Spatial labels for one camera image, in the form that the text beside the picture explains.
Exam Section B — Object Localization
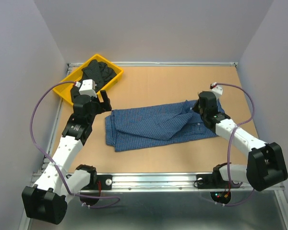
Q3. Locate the blue plaid long sleeve shirt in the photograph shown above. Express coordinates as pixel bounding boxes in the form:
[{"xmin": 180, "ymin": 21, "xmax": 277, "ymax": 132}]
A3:
[{"xmin": 105, "ymin": 100, "xmax": 216, "ymax": 152}]

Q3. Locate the aluminium back rail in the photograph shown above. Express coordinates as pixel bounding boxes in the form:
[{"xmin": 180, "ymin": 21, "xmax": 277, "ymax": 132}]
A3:
[{"xmin": 67, "ymin": 61, "xmax": 238, "ymax": 68}]

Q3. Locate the black striped shirt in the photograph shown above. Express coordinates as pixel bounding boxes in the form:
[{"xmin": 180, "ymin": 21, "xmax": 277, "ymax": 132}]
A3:
[{"xmin": 69, "ymin": 59, "xmax": 117, "ymax": 93}]

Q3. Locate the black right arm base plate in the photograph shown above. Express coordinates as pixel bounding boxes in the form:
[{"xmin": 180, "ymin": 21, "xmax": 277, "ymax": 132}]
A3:
[{"xmin": 193, "ymin": 173, "xmax": 229, "ymax": 189}]

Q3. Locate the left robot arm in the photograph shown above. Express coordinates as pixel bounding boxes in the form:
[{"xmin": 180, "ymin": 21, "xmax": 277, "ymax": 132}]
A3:
[{"xmin": 22, "ymin": 90, "xmax": 112, "ymax": 224}]

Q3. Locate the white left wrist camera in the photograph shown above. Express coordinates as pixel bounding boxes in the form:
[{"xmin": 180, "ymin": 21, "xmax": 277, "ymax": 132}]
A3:
[{"xmin": 75, "ymin": 79, "xmax": 97, "ymax": 97}]

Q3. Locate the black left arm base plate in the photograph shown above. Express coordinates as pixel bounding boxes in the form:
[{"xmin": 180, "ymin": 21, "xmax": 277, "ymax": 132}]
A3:
[{"xmin": 82, "ymin": 174, "xmax": 113, "ymax": 190}]

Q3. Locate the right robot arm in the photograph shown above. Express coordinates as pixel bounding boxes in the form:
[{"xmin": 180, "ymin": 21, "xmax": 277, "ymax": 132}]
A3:
[{"xmin": 193, "ymin": 91, "xmax": 288, "ymax": 191}]

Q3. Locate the aluminium front rail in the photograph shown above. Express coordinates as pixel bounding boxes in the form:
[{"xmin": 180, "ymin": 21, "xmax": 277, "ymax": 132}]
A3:
[{"xmin": 28, "ymin": 170, "xmax": 285, "ymax": 193}]

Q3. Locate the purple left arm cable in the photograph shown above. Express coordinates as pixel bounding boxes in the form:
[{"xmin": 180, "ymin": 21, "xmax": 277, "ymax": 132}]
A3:
[{"xmin": 30, "ymin": 80, "xmax": 120, "ymax": 209}]

